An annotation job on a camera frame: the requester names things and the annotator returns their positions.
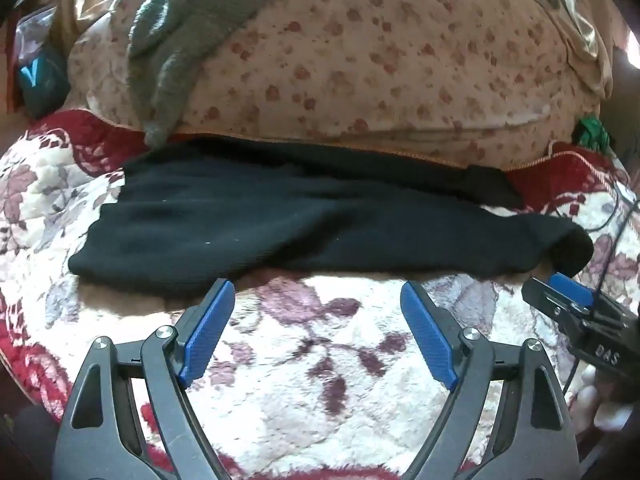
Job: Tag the grey fleece garment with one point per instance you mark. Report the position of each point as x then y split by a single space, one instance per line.
168 41

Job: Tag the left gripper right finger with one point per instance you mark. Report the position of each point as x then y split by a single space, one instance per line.
531 437

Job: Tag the teal plastic bag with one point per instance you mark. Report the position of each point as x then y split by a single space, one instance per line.
43 81

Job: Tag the green cloth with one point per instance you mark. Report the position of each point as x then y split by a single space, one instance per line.
590 133

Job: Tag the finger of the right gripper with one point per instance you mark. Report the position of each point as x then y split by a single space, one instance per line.
578 293

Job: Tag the beige satin curtain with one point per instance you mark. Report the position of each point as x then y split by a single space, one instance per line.
585 26

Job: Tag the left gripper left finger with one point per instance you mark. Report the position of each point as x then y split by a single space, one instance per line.
101 436

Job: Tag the black pants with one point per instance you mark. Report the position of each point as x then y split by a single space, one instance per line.
215 207

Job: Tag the floral beige quilt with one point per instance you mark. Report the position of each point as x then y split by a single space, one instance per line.
469 81

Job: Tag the red white floral blanket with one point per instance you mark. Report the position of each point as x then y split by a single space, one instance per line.
315 375

